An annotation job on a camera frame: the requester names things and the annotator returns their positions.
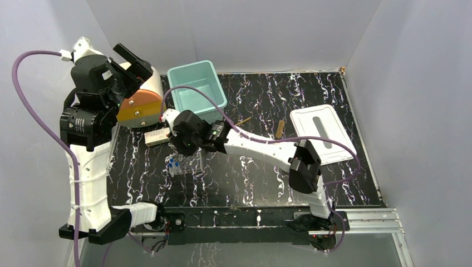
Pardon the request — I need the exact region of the small white red box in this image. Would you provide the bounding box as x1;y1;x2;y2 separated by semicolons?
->
144;127;170;147

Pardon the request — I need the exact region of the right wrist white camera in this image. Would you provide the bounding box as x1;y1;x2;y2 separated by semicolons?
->
160;108;180;131

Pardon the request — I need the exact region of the clear test tube rack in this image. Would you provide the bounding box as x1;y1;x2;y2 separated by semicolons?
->
165;151;203;175

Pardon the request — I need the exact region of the wrist white camera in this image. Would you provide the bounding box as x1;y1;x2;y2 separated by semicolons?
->
160;108;180;131
59;36;104;63

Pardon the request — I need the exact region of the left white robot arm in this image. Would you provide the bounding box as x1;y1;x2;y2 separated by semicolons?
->
58;37;166;245

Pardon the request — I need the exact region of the aluminium frame rail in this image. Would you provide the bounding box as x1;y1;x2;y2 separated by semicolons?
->
73;208;406;236

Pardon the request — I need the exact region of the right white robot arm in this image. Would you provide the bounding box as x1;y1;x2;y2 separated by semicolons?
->
161;109;336;230

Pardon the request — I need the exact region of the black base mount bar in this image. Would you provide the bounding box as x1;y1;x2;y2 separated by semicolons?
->
152;206;350;248

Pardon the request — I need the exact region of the white plastic bin lid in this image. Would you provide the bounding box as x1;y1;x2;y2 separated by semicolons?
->
290;104;356;166

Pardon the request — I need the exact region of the teal plastic bin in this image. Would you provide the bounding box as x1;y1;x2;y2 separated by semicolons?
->
167;60;228;123

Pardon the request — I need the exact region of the white orange yellow cylinder device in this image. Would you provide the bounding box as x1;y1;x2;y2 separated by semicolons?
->
117;67;164;128

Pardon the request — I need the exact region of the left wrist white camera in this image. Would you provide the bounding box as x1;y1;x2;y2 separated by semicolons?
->
59;36;104;63

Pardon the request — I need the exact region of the blue capped tube in rack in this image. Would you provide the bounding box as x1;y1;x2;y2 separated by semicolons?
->
168;158;175;177

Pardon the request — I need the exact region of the tan rubber band loop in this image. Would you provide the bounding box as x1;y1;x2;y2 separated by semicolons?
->
235;116;252;126

